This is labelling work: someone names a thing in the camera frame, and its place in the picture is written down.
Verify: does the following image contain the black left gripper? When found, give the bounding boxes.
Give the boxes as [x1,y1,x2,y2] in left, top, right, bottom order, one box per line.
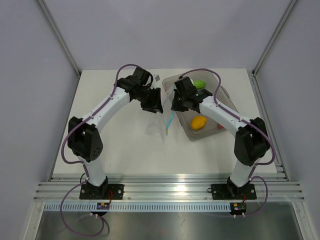
[134,86,163,114]

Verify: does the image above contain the clear zip top bag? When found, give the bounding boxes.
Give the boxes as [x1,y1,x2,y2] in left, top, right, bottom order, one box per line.
[144,86,175,139]

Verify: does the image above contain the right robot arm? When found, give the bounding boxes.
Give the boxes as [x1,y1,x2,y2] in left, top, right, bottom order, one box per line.
[171,76,271,198]

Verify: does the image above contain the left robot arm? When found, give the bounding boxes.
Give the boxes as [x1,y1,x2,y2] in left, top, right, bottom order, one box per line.
[62,66,163,200]

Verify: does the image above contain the grey translucent plastic bin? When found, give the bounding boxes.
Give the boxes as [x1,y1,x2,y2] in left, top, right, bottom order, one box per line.
[162,68,245,141]

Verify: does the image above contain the green chayote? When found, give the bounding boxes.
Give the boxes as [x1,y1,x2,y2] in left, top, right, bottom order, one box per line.
[193,80,206,90]

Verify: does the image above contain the pink peach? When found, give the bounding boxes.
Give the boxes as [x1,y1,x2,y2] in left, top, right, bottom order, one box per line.
[217,123,225,130]

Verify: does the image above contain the left circuit board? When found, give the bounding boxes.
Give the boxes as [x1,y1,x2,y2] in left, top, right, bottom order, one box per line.
[96,202,110,210]

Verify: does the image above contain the circuit board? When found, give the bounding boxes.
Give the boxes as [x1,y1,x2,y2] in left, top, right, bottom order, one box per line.
[230,202,247,212]
[96,202,110,210]

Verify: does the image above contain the right circuit board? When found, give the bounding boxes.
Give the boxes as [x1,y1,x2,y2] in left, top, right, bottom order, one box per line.
[230,202,247,212]

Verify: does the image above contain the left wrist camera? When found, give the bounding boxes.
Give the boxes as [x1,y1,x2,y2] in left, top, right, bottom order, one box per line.
[153,74,160,82]

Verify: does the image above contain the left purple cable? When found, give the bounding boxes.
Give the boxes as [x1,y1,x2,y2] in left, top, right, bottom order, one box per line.
[60,63,151,237]

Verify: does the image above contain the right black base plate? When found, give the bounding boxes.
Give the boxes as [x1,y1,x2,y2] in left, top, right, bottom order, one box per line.
[207,183,257,200]

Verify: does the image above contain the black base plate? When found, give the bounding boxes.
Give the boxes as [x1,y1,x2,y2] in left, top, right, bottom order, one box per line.
[79,183,125,200]
[207,183,257,200]

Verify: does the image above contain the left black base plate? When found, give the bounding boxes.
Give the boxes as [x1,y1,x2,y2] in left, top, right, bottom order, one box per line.
[79,183,125,200]

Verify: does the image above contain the aluminium rail frame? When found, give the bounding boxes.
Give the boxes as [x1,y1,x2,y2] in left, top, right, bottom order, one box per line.
[33,173,305,202]

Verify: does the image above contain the white slotted cable duct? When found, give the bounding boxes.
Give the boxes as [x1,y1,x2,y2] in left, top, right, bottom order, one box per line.
[43,202,232,213]

